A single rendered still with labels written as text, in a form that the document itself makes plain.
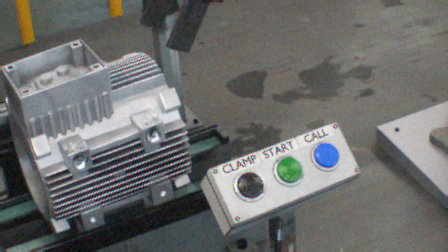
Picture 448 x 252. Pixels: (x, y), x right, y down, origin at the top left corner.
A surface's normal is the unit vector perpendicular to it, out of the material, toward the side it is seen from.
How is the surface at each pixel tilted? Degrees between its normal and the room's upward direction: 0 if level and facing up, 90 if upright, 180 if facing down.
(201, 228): 90
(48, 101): 90
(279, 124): 0
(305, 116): 0
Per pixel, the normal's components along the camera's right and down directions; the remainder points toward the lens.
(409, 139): -0.05, -0.82
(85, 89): 0.48, 0.44
